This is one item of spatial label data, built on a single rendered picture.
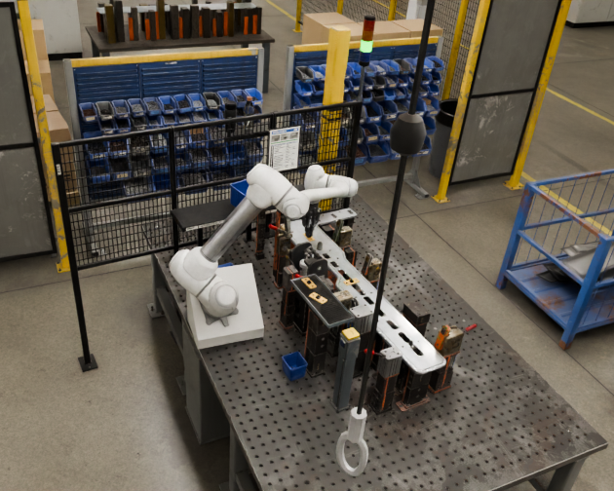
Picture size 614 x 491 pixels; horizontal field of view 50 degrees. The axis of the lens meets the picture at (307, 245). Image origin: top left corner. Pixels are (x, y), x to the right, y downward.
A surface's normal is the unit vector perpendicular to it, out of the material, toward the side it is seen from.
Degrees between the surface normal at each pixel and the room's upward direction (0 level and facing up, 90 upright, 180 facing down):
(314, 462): 0
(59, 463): 0
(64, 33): 90
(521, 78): 91
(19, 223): 90
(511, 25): 90
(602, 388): 0
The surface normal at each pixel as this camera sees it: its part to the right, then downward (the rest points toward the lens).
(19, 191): 0.42, 0.57
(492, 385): 0.07, -0.83
